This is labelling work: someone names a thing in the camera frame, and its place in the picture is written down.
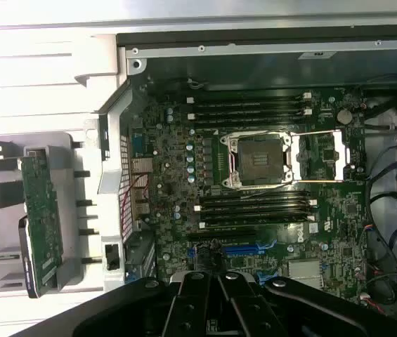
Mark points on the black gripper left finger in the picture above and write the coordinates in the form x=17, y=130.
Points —
x=121, y=305

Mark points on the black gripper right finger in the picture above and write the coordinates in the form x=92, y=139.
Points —
x=307, y=305

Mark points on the silver chipset heatsink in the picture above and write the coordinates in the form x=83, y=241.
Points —
x=303, y=270

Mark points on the grey parts rack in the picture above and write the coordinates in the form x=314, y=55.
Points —
x=71, y=245

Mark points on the blue expansion slot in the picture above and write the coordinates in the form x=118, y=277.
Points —
x=240, y=250

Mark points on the RAM slot with black latches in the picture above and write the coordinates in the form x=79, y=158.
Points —
x=254, y=198
x=254, y=215
x=247, y=105
x=247, y=121

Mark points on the RAM slot with white latches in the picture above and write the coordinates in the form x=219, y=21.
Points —
x=247, y=113
x=247, y=97
x=254, y=207

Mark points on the long black expansion slot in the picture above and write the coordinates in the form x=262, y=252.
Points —
x=219, y=236

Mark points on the green motherboard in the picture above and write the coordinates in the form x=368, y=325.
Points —
x=170, y=168

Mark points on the CPU socket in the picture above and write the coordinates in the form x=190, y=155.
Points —
x=258, y=159

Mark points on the metal socket cover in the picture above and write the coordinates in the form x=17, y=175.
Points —
x=338, y=154

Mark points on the round coin battery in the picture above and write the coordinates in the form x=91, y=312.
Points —
x=344, y=116

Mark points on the black open PC case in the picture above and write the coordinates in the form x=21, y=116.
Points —
x=254, y=70

